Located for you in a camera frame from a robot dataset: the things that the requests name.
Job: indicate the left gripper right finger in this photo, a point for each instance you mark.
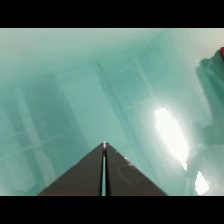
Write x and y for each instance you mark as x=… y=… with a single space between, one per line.
x=130 y=176

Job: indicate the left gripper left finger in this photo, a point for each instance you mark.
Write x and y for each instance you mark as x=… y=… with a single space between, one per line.
x=83 y=176

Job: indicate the red garment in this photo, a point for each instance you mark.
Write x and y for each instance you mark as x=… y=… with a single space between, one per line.
x=222 y=53

